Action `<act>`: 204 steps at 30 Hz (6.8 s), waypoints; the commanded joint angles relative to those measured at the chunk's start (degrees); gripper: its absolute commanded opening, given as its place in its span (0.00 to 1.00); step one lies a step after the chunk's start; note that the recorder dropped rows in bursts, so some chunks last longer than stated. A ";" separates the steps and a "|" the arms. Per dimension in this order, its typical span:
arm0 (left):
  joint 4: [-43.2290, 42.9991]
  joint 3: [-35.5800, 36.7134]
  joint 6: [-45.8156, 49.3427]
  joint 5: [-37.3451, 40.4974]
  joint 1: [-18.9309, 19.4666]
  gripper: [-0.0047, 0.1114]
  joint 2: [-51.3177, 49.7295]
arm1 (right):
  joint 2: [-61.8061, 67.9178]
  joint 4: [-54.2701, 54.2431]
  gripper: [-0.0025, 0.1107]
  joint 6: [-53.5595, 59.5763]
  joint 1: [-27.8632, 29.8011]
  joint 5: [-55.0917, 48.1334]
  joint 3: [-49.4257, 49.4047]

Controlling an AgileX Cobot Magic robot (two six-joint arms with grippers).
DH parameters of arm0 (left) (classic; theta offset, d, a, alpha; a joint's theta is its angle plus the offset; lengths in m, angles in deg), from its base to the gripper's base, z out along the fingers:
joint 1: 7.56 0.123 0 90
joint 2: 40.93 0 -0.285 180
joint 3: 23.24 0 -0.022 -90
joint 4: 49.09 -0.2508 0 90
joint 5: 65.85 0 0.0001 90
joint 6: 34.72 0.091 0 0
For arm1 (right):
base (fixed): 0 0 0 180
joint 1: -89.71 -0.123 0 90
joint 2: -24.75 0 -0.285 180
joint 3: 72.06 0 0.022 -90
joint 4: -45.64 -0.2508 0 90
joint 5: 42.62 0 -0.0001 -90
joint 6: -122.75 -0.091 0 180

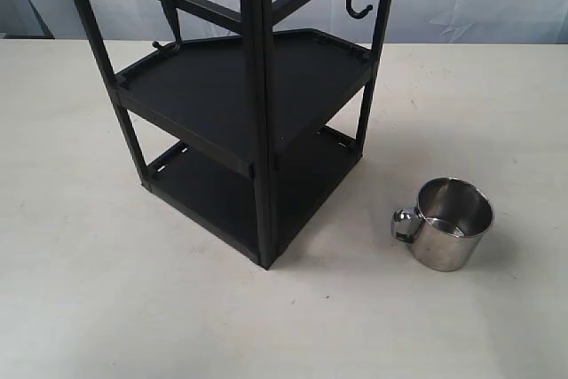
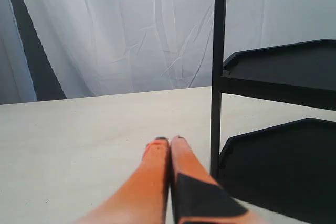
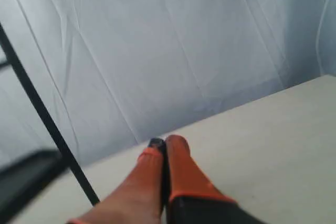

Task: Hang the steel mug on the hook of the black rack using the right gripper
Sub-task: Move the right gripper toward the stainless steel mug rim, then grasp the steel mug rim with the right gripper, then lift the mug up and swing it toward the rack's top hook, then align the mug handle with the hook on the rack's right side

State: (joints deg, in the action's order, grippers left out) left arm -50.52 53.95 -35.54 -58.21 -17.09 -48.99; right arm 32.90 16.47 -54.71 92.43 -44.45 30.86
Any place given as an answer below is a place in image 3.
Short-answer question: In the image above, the white backdrop curtain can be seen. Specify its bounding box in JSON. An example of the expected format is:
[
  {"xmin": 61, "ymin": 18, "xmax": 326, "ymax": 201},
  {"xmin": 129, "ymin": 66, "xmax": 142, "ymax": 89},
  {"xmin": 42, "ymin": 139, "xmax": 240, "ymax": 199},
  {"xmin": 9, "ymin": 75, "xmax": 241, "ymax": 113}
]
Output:
[{"xmin": 1, "ymin": 0, "xmax": 335, "ymax": 165}]

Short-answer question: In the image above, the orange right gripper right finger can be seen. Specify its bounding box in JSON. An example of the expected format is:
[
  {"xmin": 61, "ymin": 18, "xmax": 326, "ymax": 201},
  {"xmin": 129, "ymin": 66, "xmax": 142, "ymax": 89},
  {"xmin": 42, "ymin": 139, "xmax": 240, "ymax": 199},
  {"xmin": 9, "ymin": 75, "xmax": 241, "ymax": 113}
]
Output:
[{"xmin": 166, "ymin": 135, "xmax": 237, "ymax": 223}]

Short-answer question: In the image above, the black metal rack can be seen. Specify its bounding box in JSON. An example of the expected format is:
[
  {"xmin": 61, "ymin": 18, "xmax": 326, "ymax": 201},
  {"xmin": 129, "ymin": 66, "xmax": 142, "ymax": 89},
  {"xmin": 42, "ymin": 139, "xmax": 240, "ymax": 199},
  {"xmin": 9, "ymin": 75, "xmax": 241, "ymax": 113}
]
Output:
[{"xmin": 0, "ymin": 23, "xmax": 101, "ymax": 217}]

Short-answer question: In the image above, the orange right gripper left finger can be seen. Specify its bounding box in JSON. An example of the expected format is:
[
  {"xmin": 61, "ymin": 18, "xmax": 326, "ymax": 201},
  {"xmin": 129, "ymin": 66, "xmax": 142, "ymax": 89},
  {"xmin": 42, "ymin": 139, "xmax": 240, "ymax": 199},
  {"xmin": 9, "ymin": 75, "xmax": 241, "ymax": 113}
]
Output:
[{"xmin": 68, "ymin": 138, "xmax": 165, "ymax": 223}]

